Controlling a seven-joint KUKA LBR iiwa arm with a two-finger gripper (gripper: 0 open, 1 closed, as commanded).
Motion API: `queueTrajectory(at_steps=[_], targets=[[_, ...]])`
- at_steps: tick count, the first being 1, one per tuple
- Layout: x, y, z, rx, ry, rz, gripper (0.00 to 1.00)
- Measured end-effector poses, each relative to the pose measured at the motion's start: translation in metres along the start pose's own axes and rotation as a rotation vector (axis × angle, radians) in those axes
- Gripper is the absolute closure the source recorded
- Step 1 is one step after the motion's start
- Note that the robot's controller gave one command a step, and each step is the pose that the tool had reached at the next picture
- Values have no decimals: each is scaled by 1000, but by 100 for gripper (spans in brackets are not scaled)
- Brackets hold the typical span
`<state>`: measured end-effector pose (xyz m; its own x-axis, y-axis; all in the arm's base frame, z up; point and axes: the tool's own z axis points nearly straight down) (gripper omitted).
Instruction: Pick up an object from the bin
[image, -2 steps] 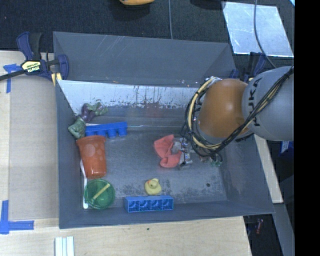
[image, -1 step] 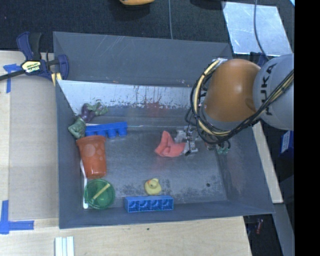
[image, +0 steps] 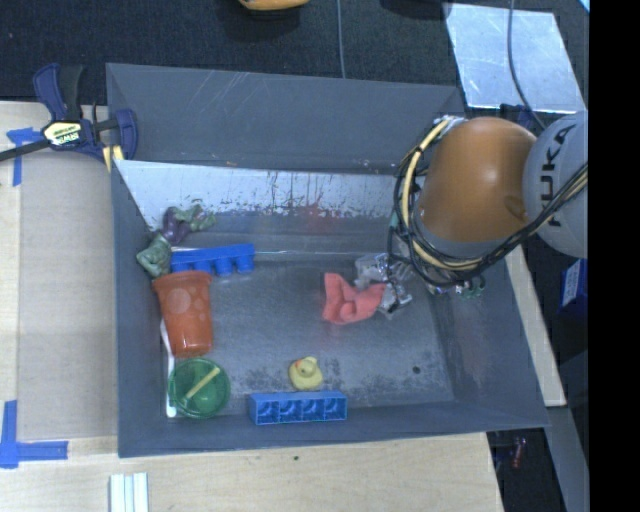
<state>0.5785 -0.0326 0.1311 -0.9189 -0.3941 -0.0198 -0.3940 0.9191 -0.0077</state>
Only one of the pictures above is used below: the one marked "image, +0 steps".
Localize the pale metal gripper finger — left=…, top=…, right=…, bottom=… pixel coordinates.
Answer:
left=353, top=252, right=392, bottom=291
left=376, top=291, right=414, bottom=319

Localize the pink cloth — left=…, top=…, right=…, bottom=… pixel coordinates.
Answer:
left=321, top=271, right=388, bottom=327

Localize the yellow rubber duck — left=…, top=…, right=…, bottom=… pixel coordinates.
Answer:
left=287, top=355, right=325, bottom=393

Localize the blue hollow toy block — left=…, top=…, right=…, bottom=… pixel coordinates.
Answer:
left=247, top=390, right=349, bottom=427

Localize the grey metal bin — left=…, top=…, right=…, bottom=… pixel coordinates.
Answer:
left=104, top=62, right=552, bottom=459

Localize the blue studded toy block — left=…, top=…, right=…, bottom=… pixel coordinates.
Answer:
left=169, top=242, right=257, bottom=278

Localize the orange plastic cup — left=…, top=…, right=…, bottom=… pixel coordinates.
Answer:
left=150, top=270, right=216, bottom=359

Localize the yellow stick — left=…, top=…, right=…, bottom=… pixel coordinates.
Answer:
left=182, top=366, right=222, bottom=401

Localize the green plastic cup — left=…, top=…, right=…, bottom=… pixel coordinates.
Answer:
left=166, top=356, right=233, bottom=420

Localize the green and purple toy figure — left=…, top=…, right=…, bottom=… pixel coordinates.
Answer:
left=135, top=201, right=218, bottom=279

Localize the white plastic stick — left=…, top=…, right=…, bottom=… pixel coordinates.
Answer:
left=159, top=318, right=178, bottom=419

